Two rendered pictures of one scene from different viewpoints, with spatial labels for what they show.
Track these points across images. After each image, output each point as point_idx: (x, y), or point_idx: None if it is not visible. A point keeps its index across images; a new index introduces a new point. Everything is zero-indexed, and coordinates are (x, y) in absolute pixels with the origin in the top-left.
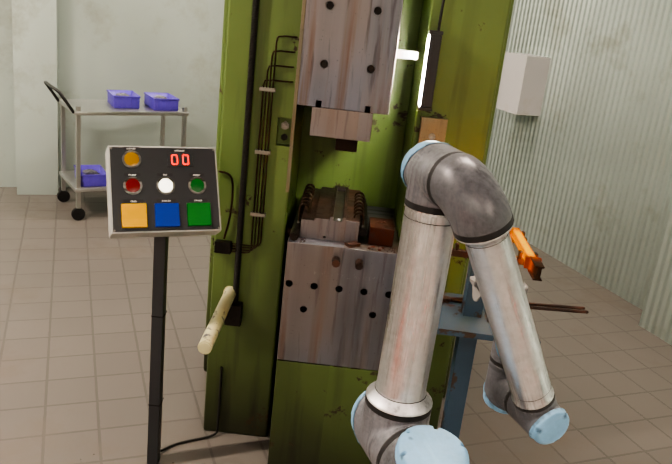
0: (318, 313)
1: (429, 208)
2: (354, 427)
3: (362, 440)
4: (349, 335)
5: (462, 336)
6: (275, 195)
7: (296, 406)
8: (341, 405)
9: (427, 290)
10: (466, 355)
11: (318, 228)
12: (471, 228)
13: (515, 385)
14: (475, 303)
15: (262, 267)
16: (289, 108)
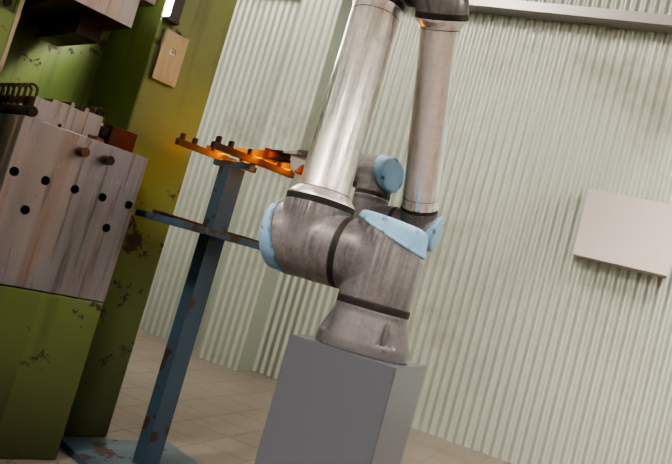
0: (43, 218)
1: None
2: (272, 235)
3: (293, 240)
4: (75, 251)
5: (228, 239)
6: None
7: None
8: (45, 348)
9: (379, 78)
10: (207, 275)
11: (55, 113)
12: (454, 5)
13: (423, 186)
14: (224, 217)
15: None
16: None
